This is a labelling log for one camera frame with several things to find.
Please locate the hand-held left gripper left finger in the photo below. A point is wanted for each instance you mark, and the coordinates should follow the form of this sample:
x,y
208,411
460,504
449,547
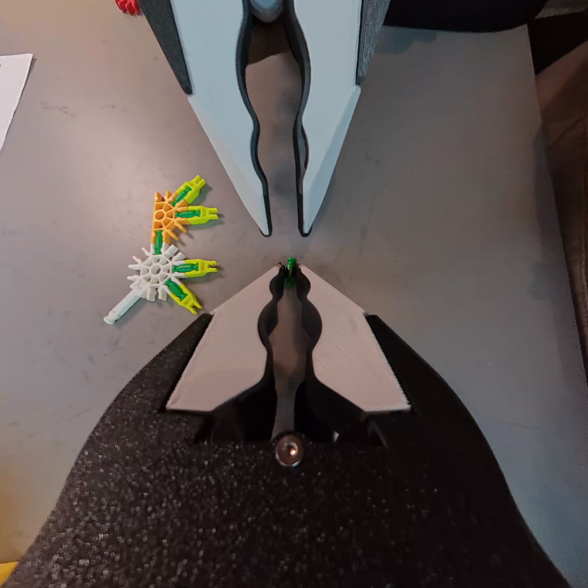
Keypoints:
x,y
216,363

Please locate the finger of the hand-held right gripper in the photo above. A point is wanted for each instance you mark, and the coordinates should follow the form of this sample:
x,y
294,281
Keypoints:
x,y
211,69
335,69

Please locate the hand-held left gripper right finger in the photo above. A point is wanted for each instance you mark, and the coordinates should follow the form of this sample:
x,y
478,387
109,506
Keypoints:
x,y
363,363

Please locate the red plastic connector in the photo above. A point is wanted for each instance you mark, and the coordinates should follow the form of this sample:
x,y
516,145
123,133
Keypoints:
x,y
126,5

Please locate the white plastic rod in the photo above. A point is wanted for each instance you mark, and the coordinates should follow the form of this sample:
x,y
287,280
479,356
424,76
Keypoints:
x,y
120,310

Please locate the white snowflake connector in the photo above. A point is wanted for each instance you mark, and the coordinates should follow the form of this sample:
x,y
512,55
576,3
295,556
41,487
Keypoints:
x,y
149,266

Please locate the orange half-circle connector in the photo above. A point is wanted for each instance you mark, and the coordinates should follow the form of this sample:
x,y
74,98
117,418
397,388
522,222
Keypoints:
x,y
156,220

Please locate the printed instruction sheet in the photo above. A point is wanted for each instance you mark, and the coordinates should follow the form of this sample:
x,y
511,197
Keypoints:
x,y
11,92

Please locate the person's right forearm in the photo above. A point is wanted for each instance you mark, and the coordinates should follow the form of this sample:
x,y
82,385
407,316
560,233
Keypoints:
x,y
459,13

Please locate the yellow box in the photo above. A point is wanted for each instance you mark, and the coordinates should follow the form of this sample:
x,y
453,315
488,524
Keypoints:
x,y
5,568

